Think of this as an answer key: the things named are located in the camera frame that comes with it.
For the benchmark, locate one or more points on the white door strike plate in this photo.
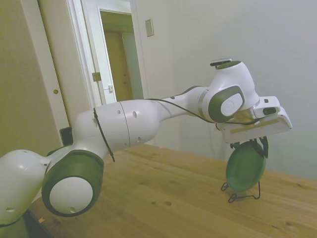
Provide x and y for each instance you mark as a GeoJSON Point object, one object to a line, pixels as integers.
{"type": "Point", "coordinates": [110, 88]}

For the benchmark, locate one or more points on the small orange scrap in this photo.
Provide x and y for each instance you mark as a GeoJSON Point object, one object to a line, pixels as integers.
{"type": "Point", "coordinates": [41, 220]}

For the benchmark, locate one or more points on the green round plate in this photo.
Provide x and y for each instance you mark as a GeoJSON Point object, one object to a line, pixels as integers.
{"type": "Point", "coordinates": [245, 168]}

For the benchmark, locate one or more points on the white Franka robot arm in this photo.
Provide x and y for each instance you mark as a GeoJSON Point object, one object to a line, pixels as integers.
{"type": "Point", "coordinates": [123, 124]}

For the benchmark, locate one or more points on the brass door hinge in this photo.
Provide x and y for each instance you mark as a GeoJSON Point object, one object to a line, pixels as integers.
{"type": "Point", "coordinates": [96, 77]}

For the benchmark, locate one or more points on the black box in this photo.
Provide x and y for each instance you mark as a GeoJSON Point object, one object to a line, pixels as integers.
{"type": "Point", "coordinates": [66, 136]}

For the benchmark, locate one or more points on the beige closet door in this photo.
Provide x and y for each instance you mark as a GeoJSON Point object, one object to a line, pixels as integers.
{"type": "Point", "coordinates": [29, 62]}

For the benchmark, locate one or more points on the grey exterior camera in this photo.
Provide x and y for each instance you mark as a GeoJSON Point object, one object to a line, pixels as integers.
{"type": "Point", "coordinates": [221, 60]}

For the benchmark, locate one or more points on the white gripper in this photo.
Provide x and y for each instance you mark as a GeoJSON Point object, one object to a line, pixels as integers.
{"type": "Point", "coordinates": [257, 131]}

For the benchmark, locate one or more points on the beige light switch plate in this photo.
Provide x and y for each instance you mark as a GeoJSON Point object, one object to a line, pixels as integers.
{"type": "Point", "coordinates": [149, 27]}

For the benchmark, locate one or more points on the white open door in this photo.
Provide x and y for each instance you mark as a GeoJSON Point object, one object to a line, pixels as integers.
{"type": "Point", "coordinates": [84, 49]}

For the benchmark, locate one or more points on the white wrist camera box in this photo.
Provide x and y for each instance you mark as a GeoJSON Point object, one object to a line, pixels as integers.
{"type": "Point", "coordinates": [268, 107]}

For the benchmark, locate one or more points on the brown wooden door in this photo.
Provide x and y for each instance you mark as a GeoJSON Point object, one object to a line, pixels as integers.
{"type": "Point", "coordinates": [119, 67]}

